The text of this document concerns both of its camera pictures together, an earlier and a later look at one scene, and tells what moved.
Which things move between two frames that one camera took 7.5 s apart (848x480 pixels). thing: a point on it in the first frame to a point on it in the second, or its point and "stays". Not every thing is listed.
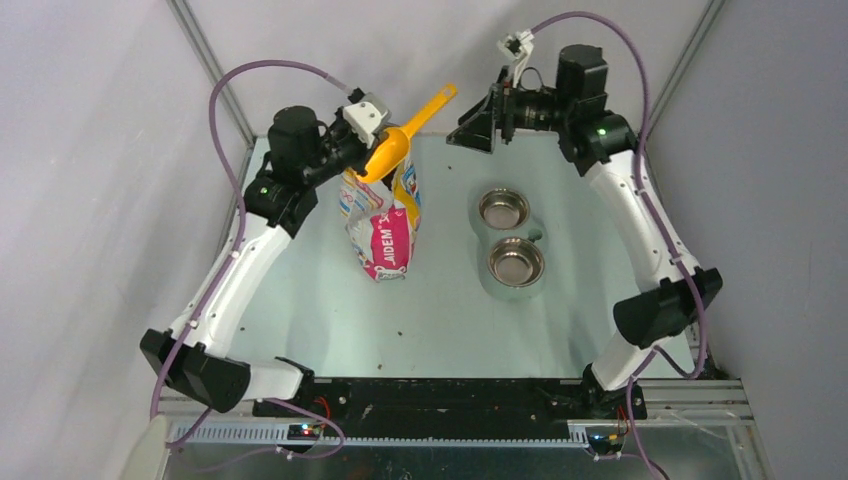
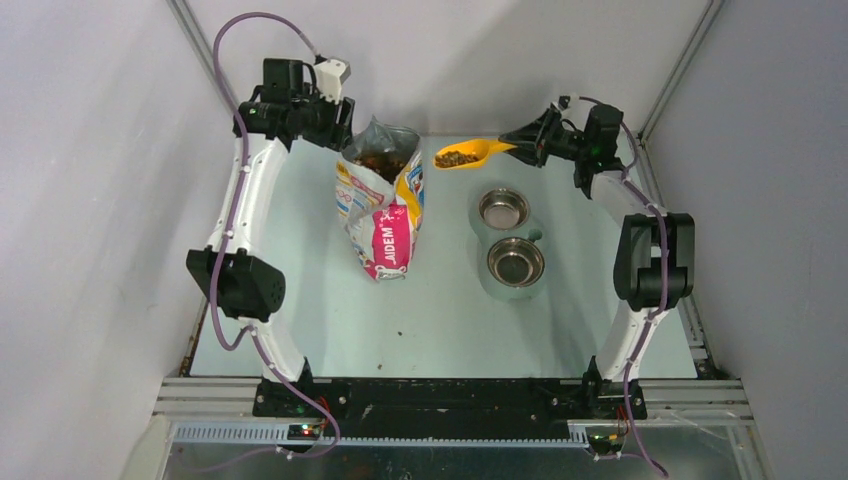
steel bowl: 504,209 stays
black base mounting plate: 453,406 stays
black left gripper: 363,151 to 336,136
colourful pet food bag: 382,219 stays
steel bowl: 515,262 stays
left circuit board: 303,432 stays
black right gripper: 479,126 to 534,140
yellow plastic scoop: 391,148 to 469,154
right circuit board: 606,443 stays
